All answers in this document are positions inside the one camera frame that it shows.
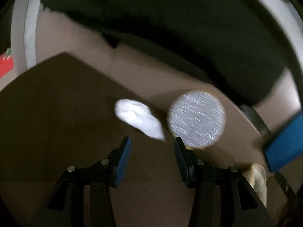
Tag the black hanging cloth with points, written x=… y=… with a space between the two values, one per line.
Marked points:
x=231 y=44

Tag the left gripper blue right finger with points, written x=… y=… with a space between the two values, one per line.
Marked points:
x=186 y=161

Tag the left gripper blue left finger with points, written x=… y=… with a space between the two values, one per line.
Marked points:
x=119 y=160

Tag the blue hanging towel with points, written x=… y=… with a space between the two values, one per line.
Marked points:
x=285 y=145

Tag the small white tissue ball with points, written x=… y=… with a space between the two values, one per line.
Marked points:
x=139 y=116

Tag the silver round cake board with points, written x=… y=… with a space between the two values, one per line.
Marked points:
x=198 y=117

